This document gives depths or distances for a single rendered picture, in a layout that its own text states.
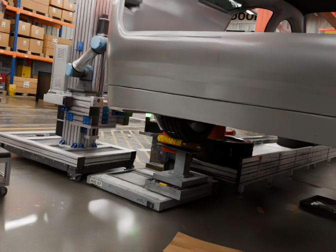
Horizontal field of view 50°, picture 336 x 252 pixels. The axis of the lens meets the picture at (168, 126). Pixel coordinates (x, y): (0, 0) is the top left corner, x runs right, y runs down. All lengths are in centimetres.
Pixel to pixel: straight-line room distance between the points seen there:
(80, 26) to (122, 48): 177
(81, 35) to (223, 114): 235
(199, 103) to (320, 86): 56
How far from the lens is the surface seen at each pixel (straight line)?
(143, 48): 190
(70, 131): 377
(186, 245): 228
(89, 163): 338
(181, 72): 175
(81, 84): 339
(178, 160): 302
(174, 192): 284
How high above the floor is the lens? 92
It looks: 6 degrees down
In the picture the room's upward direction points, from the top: 8 degrees clockwise
